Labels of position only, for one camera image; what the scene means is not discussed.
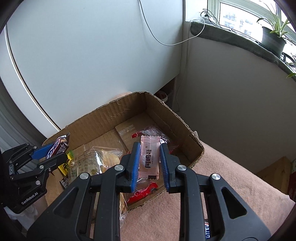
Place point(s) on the brown Snickers bar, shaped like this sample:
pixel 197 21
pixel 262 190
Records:
pixel 60 146

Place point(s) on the dried fruit red clear packet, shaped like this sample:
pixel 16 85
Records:
pixel 153 131

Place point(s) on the small spider plant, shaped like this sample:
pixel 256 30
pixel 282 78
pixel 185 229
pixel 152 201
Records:
pixel 289 61

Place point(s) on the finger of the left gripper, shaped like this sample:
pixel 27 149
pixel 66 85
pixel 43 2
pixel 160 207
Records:
pixel 41 152
pixel 47 166

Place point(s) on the Chinese Snickers bar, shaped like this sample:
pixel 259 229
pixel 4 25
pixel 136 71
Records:
pixel 207 229

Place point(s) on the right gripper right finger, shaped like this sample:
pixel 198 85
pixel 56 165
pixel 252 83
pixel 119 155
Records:
pixel 229 216

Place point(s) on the potted spider plant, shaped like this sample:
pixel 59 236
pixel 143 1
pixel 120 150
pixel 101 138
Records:
pixel 275 38

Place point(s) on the black candy packet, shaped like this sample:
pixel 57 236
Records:
pixel 64 182

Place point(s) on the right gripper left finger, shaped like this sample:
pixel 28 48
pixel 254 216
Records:
pixel 69 216

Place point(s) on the white cabinet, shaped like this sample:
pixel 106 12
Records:
pixel 62 59

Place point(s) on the white cloth glove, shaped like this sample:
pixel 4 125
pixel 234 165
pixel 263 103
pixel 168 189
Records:
pixel 25 218

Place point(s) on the cracker pack clear wrapper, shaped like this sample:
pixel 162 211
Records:
pixel 93 161

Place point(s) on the pink wafer packet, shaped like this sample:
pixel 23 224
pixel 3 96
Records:
pixel 149 157

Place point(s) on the white window frame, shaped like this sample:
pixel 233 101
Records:
pixel 239 16

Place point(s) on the grey windowsill cover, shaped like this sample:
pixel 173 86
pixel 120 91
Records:
pixel 217 34

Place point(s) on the brown cardboard box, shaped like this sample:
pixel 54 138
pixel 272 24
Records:
pixel 122 122

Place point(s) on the yellow candy packet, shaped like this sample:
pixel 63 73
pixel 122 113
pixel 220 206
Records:
pixel 64 168

